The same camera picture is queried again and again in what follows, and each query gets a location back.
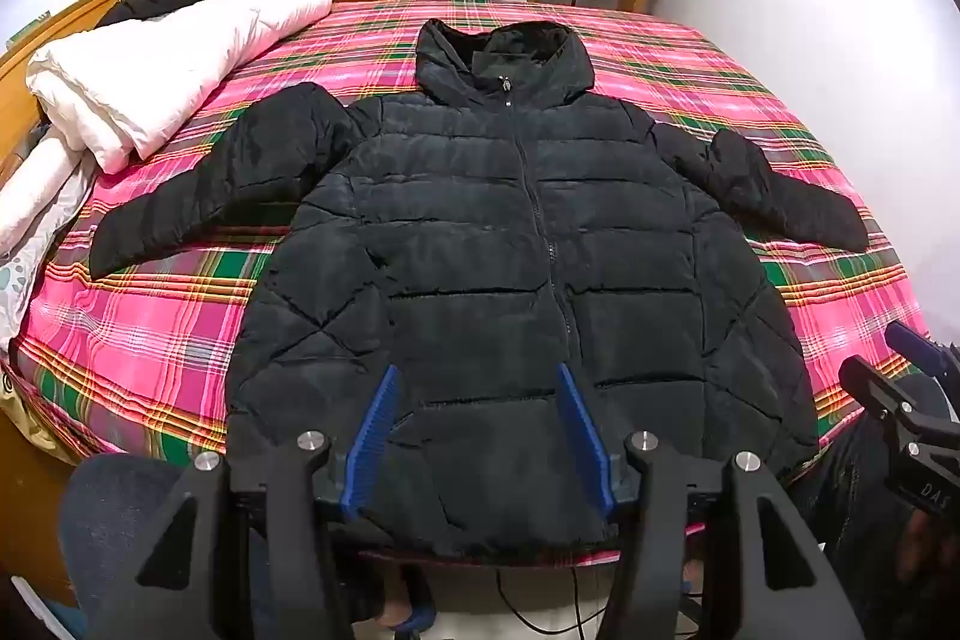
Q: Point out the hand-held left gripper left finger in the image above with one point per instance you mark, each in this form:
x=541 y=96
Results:
x=379 y=437

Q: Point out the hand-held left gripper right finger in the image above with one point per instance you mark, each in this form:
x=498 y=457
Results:
x=581 y=437

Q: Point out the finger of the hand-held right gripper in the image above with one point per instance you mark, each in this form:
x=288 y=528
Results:
x=930 y=355
x=892 y=396

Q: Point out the black puffer jacket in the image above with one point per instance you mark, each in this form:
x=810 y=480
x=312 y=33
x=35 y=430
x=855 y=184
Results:
x=480 y=235

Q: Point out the person's right leg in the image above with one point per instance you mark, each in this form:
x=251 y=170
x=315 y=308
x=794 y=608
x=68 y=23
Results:
x=847 y=482

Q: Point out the blue slipper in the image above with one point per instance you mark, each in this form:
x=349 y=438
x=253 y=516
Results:
x=411 y=610

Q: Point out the pink plaid bed sheet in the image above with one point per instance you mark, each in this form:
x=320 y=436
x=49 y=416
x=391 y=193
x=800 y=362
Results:
x=150 y=340

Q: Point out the pale pink pillow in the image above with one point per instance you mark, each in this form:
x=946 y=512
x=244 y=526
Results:
x=37 y=190

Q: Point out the white folded quilt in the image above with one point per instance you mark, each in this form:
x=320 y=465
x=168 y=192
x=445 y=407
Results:
x=187 y=55

